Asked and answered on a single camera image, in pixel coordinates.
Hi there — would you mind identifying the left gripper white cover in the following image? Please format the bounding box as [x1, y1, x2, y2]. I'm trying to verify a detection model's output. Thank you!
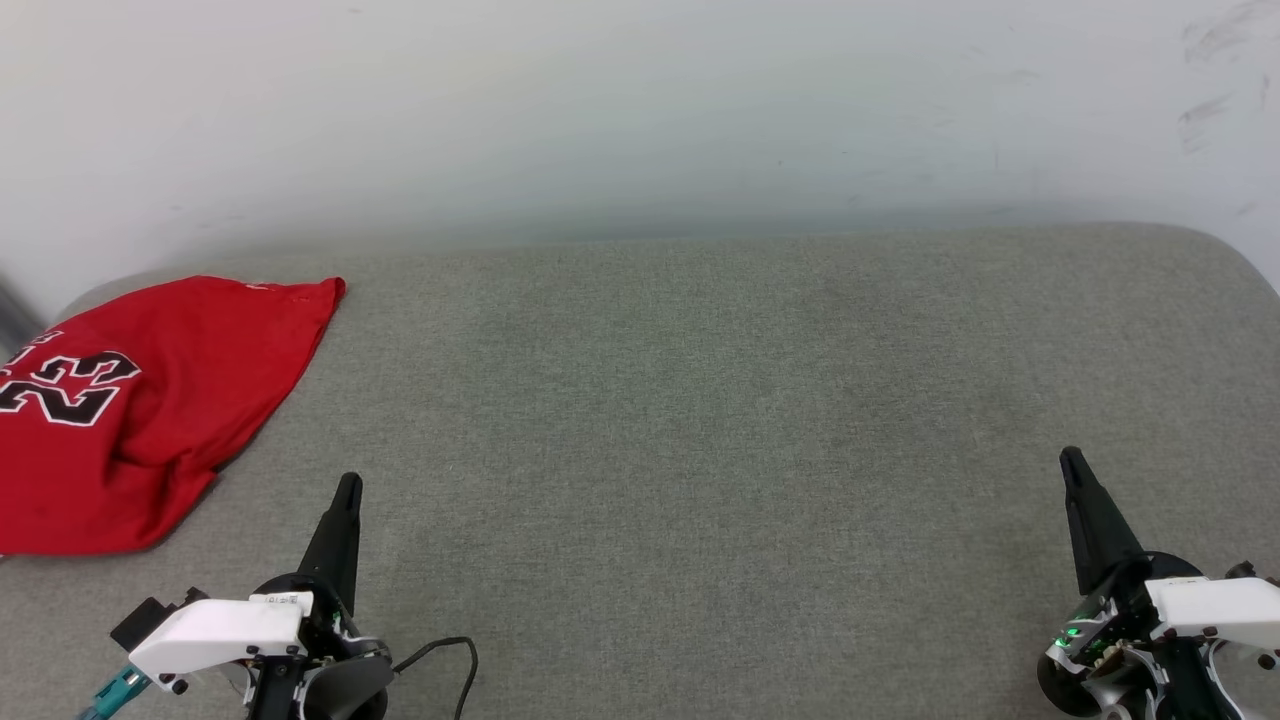
[128, 473, 393, 701]

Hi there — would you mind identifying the thin black cable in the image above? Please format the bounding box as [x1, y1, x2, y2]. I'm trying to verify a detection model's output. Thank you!
[393, 637, 479, 720]

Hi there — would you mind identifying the grey fabric sofa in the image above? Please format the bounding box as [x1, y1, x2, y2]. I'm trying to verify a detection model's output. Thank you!
[0, 222, 1280, 720]

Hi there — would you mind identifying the red basketball jersey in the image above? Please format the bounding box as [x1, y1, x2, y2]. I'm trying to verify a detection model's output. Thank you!
[0, 276, 347, 557]

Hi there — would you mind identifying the teal cable connector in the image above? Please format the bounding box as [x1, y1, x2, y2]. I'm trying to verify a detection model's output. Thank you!
[78, 665, 153, 720]

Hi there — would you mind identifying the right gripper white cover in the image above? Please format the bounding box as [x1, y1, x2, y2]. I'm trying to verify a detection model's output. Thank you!
[1045, 446, 1280, 673]

